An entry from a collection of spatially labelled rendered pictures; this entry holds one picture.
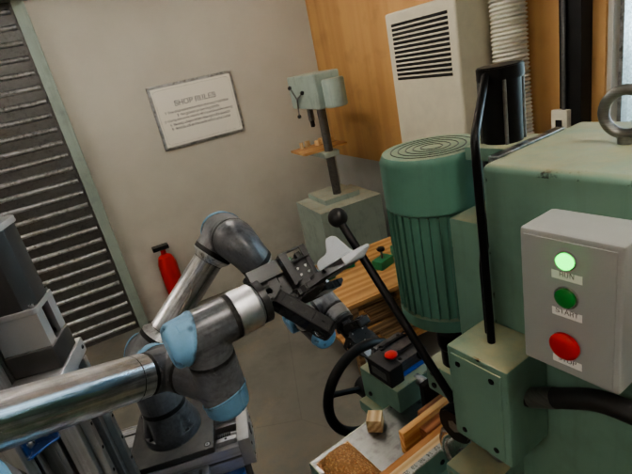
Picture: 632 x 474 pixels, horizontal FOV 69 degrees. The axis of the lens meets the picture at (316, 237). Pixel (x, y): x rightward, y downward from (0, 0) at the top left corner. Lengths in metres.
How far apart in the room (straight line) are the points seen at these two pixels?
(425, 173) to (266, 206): 3.28
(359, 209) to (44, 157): 2.15
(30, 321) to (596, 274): 0.85
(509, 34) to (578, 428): 1.80
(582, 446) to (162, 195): 3.35
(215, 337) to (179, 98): 3.06
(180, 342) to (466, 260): 0.44
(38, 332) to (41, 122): 2.74
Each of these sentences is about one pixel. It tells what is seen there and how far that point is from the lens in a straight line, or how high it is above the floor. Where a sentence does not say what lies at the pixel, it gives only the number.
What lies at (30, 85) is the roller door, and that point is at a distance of 3.61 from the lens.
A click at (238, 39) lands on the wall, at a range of 3.83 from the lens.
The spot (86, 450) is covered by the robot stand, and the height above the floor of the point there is 1.08.
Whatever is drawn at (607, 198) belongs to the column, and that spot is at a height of 1.50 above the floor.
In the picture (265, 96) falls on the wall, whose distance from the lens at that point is 3.87.
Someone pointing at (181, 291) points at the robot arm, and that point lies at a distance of 1.36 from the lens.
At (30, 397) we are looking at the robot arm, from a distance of 0.74.
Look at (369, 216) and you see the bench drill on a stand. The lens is 3.28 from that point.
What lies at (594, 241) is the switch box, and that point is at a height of 1.48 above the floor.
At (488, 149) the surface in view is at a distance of 0.67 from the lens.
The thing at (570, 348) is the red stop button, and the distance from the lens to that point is 0.53.
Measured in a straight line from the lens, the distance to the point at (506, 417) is 0.64.
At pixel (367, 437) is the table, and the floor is 0.90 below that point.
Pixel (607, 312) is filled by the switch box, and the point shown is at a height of 1.41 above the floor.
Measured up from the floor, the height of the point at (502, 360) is 1.30.
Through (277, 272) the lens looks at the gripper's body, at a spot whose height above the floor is 1.36.
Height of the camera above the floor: 1.68
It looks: 21 degrees down
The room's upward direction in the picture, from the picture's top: 12 degrees counter-clockwise
